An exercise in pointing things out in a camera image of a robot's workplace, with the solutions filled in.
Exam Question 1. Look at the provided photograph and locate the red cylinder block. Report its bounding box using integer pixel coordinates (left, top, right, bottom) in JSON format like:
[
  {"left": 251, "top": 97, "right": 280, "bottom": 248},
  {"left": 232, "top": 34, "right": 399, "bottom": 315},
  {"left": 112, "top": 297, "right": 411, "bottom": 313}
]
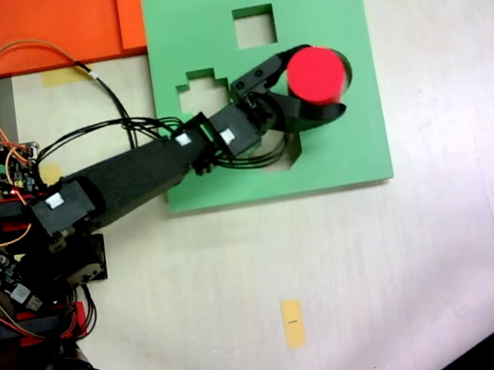
[{"left": 282, "top": 41, "right": 351, "bottom": 111}]

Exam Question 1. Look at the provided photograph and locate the orange flat block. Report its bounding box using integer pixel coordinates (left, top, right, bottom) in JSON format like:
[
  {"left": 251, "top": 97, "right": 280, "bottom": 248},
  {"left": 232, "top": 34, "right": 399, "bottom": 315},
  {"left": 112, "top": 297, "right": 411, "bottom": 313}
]
[{"left": 0, "top": 0, "right": 200, "bottom": 77}]

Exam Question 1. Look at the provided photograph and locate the green shape sorter board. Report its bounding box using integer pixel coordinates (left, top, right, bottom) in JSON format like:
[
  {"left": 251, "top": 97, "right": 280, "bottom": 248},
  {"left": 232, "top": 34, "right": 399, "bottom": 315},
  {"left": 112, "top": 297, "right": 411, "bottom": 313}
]
[{"left": 137, "top": 0, "right": 396, "bottom": 216}]

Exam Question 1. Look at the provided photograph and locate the yellow tape strip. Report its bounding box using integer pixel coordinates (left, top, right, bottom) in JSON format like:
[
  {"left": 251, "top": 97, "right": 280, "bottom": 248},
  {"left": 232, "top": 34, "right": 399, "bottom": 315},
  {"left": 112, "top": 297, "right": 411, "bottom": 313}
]
[{"left": 40, "top": 64, "right": 85, "bottom": 89}]

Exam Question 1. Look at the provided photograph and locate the yellow tape square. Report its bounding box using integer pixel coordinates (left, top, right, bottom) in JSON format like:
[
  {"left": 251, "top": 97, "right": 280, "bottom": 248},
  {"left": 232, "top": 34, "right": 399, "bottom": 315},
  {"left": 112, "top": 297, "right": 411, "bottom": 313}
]
[{"left": 39, "top": 162, "right": 64, "bottom": 185}]

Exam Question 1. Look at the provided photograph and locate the yellow tape with mark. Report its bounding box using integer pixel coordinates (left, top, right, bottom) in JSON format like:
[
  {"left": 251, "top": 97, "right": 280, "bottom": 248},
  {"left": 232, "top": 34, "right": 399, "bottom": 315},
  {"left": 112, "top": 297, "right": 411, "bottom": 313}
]
[{"left": 279, "top": 297, "right": 309, "bottom": 352}]

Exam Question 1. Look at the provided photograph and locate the black small circuit module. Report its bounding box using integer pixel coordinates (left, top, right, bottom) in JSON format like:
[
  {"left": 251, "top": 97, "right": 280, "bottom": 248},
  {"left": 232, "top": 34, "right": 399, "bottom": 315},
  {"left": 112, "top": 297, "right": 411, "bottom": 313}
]
[{"left": 0, "top": 242, "right": 46, "bottom": 318}]

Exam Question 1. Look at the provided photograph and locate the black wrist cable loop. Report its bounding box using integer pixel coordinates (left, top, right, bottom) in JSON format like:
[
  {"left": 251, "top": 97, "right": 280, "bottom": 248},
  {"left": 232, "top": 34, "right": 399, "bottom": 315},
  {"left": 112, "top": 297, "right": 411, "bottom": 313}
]
[{"left": 192, "top": 130, "right": 295, "bottom": 180}]

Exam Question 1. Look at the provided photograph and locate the black twin cable with tag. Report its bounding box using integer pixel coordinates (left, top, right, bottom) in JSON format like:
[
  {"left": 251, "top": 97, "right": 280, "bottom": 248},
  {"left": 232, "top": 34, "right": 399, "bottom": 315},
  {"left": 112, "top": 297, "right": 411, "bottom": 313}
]
[{"left": 72, "top": 52, "right": 140, "bottom": 156}]

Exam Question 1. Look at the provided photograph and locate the black servo cable bundle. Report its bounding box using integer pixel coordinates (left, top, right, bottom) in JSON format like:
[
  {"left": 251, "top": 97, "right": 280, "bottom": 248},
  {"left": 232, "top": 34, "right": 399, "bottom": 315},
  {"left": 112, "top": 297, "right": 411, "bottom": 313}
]
[{"left": 33, "top": 108, "right": 189, "bottom": 164}]

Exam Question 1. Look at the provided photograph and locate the green circuit board with wires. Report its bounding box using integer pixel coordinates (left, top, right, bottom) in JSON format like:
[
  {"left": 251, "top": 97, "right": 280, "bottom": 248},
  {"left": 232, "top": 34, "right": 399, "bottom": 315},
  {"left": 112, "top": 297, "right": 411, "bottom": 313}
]
[{"left": 0, "top": 140, "right": 48, "bottom": 198}]

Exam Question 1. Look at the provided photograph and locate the orange twin wire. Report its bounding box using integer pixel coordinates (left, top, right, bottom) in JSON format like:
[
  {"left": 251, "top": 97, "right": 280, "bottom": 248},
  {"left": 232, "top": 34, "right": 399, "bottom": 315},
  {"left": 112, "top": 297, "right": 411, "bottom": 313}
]
[{"left": 0, "top": 29, "right": 105, "bottom": 157}]

